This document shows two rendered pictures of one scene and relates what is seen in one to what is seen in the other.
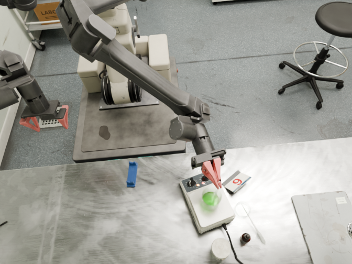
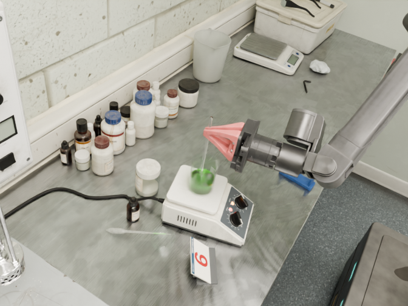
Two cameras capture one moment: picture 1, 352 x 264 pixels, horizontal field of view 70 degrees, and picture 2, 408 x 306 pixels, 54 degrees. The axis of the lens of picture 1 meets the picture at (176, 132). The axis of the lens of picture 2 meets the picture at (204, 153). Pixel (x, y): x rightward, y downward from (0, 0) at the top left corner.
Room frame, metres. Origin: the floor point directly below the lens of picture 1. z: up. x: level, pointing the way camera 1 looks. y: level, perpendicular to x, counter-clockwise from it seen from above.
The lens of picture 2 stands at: (0.50, -0.69, 1.51)
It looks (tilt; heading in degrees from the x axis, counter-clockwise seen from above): 41 degrees down; 115
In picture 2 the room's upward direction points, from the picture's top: 11 degrees clockwise
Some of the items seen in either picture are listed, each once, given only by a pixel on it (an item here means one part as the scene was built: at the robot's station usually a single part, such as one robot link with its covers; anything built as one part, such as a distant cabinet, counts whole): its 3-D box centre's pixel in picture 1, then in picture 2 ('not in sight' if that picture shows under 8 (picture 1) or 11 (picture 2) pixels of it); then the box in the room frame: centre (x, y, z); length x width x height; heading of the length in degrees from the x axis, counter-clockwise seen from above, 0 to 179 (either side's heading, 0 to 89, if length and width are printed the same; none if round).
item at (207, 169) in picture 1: (217, 172); (224, 141); (0.27, -0.11, 1.01); 0.09 x 0.07 x 0.07; 12
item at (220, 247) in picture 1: (219, 249); (147, 178); (0.10, -0.11, 0.79); 0.06 x 0.06 x 0.08
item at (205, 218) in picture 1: (210, 204); (198, 188); (0.23, -0.10, 0.83); 0.12 x 0.12 x 0.01; 16
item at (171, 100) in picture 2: not in sight; (171, 103); (-0.04, 0.19, 0.79); 0.05 x 0.05 x 0.09
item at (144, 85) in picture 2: not in sight; (142, 98); (-0.11, 0.13, 0.80); 0.06 x 0.06 x 0.11
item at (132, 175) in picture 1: (131, 173); (298, 174); (0.39, 0.19, 0.77); 0.10 x 0.03 x 0.04; 175
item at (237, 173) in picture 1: (236, 180); (203, 260); (0.33, -0.21, 0.77); 0.09 x 0.06 x 0.04; 125
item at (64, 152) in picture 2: not in sight; (65, 150); (-0.12, -0.16, 0.79); 0.03 x 0.03 x 0.07
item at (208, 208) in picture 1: (211, 199); (202, 176); (0.24, -0.10, 0.88); 0.07 x 0.06 x 0.08; 112
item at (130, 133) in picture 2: not in sight; (130, 133); (-0.05, 0.00, 0.79); 0.03 x 0.03 x 0.07
